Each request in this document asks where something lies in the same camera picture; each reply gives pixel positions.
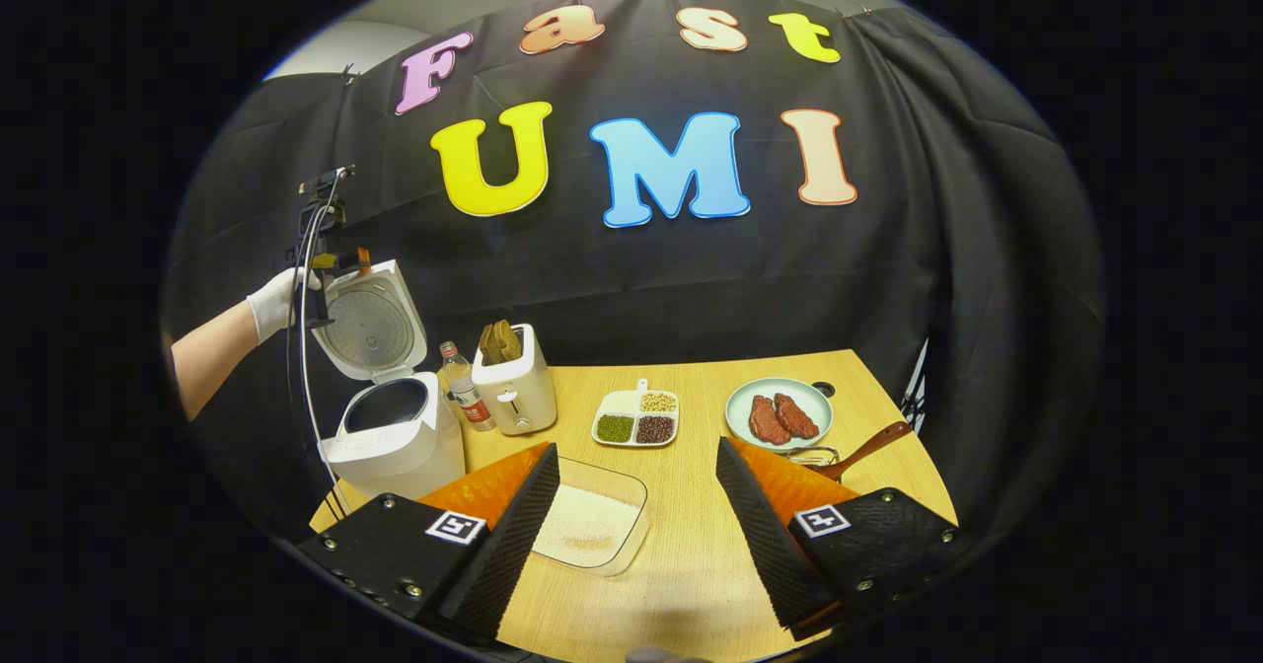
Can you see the brown toast slice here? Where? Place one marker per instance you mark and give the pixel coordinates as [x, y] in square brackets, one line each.
[507, 339]
[486, 344]

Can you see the clear water bottle red label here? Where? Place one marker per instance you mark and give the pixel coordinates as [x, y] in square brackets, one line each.
[469, 397]

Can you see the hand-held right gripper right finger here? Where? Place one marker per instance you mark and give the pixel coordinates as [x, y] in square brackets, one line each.
[765, 554]

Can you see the black desk grommet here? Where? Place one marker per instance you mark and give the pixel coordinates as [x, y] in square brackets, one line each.
[823, 389]

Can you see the white toaster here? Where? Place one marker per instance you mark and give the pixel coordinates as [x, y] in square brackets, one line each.
[518, 397]

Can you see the white rice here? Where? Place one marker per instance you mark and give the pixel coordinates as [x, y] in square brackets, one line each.
[587, 520]

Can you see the red meat piece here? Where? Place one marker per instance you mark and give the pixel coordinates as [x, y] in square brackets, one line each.
[768, 421]
[797, 416]

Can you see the black tripod stand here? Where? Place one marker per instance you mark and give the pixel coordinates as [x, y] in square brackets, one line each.
[918, 397]

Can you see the white rice cooker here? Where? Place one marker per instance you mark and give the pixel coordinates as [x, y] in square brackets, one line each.
[395, 436]

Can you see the pale green plate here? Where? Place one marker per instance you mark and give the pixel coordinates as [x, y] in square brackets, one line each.
[804, 397]

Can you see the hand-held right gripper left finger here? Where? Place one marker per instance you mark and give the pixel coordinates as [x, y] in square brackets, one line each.
[513, 554]

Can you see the clear plastic container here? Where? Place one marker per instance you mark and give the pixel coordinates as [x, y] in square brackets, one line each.
[631, 505]

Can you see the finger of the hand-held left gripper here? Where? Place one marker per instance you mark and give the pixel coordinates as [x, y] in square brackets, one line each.
[361, 260]

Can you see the black backdrop cloth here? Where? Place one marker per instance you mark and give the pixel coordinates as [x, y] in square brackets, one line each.
[691, 278]

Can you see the white divided bean dish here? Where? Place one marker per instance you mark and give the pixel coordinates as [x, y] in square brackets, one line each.
[636, 416]

